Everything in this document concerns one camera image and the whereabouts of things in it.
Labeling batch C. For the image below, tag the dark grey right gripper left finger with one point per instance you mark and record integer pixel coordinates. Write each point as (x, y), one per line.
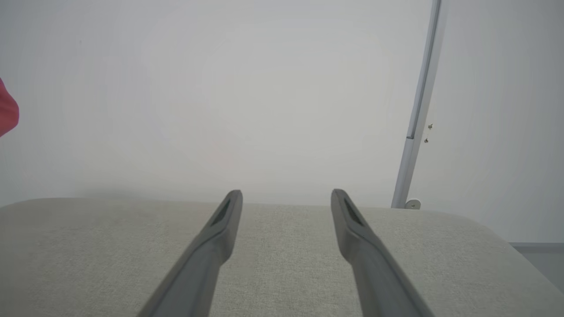
(207, 255)

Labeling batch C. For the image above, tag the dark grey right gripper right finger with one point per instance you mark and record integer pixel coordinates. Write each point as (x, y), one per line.
(370, 264)

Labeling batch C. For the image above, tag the red and white garment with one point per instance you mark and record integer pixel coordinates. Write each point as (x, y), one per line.
(8, 110)

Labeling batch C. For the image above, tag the grey metal pole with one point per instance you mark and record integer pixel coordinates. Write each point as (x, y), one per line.
(418, 110)

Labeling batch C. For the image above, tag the grey skirting board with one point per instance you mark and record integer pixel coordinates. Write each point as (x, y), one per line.
(537, 247)

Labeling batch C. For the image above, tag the round metal pole bracket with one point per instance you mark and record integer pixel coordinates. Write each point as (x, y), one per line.
(413, 204)

